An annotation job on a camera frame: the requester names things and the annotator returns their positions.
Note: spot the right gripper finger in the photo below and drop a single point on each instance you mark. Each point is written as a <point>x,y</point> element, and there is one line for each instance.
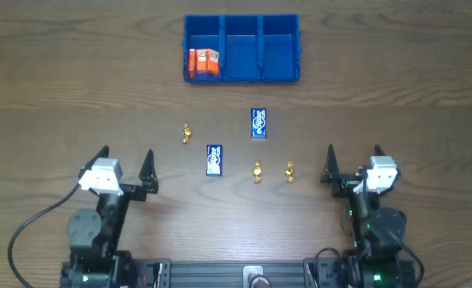
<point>379,151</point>
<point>330,164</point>

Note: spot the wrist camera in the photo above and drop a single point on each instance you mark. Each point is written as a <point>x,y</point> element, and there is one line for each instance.
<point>378,173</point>
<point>104,174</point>

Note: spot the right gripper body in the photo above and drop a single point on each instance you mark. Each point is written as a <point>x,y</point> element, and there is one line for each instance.
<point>343,185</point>

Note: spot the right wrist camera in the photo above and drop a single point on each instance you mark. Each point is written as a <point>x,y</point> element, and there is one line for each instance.
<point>378,173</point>

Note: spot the mounting rail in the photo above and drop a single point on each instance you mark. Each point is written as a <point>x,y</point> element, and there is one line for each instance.
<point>204,276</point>

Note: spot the blue tray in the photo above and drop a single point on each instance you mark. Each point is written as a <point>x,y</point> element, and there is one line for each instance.
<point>242,60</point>

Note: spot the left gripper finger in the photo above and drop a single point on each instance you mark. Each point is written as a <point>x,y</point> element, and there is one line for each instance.
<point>149,170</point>
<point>102,153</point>

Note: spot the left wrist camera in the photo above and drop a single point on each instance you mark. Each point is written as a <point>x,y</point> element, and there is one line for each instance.
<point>104,174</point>

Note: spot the blue candy pack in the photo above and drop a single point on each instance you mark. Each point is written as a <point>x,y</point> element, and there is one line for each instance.
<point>258,123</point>
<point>214,160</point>

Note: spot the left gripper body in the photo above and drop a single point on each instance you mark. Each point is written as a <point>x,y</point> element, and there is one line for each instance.
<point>138,191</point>

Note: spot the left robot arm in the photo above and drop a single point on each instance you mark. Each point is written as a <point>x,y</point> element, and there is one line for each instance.
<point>85,232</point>

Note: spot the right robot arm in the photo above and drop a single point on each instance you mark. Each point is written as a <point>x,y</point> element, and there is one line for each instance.
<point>388,228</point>

